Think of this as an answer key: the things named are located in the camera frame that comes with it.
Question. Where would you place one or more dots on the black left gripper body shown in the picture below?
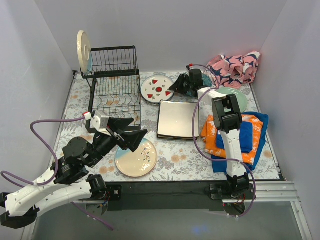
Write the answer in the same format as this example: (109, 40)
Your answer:
(119, 137)

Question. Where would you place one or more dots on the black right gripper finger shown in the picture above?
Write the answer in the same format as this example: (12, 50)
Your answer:
(178, 86)
(181, 78)

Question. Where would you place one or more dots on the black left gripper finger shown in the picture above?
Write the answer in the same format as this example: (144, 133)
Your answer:
(123, 124)
(133, 139)

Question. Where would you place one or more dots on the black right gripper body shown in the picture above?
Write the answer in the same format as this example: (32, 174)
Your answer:
(186, 85)

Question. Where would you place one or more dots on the teal scalloped plate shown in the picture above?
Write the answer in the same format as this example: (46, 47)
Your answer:
(205, 81)

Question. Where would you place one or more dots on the cream blue leaf plate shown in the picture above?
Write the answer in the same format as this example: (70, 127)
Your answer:
(139, 163)

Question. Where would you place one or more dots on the white green rimmed plate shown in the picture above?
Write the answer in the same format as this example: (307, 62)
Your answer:
(155, 88)

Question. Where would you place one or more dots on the cream square plate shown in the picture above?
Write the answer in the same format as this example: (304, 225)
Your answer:
(179, 119)

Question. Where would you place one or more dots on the mint green plate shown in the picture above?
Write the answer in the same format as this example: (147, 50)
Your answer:
(241, 98)

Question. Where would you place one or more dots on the cream round plate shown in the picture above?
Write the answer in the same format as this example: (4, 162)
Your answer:
(84, 52)

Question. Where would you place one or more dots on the white blue striped plate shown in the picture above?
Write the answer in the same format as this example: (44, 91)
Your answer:
(150, 102)

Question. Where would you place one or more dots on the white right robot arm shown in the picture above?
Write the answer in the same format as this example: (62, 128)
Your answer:
(227, 118)

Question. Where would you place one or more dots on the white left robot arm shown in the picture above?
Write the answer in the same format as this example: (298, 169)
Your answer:
(68, 180)

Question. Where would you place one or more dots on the pink navy patterned cloth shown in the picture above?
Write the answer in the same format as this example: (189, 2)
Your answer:
(233, 71)

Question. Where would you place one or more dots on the orange white cloth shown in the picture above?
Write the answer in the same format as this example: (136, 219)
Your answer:
(250, 135)

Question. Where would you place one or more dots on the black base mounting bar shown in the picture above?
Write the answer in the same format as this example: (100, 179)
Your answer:
(170, 195)

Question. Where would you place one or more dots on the blue cloth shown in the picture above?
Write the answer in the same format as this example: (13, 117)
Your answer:
(265, 119)

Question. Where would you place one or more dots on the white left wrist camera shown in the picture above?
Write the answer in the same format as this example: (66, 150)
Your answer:
(97, 122)

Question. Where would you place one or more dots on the black wire dish rack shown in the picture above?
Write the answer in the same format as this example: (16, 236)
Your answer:
(113, 76)

